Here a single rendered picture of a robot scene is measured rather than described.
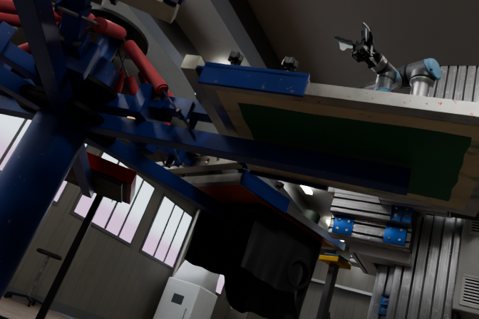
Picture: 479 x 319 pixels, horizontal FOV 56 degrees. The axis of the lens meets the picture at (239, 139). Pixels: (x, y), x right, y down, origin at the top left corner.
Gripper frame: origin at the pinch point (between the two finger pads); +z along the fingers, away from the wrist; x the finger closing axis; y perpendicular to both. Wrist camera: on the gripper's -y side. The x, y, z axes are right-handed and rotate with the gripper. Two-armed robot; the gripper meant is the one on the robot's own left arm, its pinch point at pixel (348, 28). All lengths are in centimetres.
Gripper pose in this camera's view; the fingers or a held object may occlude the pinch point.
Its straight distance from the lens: 205.0
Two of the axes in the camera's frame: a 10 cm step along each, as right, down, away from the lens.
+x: -6.5, 2.5, 7.1
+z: -7.2, -4.9, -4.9
